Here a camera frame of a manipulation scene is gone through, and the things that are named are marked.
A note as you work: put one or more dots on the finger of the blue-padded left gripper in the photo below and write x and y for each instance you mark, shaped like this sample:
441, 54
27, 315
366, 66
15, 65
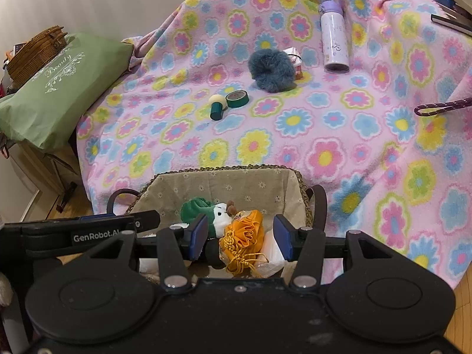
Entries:
98, 216
146, 221

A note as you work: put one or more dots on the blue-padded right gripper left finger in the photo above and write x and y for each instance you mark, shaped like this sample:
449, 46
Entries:
194, 238

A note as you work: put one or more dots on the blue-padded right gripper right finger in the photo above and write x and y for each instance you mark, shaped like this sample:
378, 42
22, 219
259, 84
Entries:
289, 239

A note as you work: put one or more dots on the orange satin drawstring pouch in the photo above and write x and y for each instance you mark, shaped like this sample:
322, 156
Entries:
240, 248

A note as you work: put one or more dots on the black sponge stamp brush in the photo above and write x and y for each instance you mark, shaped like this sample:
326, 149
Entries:
211, 251

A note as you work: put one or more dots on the green white plush toy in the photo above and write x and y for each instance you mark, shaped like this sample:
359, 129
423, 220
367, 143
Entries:
219, 215

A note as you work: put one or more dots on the woven basket with fabric lining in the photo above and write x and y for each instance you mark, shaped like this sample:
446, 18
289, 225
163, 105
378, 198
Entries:
271, 189

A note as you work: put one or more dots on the cream teal sponge stamp brush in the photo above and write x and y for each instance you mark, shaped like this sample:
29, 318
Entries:
218, 104

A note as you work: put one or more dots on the green pillow with lettering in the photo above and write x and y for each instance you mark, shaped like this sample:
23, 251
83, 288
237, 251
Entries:
46, 110

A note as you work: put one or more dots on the green washi tape roll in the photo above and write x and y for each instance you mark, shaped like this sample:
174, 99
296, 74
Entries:
237, 99

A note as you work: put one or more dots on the pink floral fleece blanket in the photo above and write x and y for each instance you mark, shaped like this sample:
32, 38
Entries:
401, 178

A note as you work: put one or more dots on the blue fluffy fur pouch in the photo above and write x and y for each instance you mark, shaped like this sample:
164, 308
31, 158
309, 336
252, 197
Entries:
272, 70

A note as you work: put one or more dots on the brown wicker basket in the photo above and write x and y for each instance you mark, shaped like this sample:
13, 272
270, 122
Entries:
35, 54

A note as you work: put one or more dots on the pink white house pouch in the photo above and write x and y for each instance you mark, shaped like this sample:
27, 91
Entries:
296, 61

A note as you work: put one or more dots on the lilac thermos bottle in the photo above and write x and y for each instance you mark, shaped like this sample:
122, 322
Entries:
334, 42

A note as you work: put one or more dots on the dark book stack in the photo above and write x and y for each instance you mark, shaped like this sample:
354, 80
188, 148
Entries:
456, 15

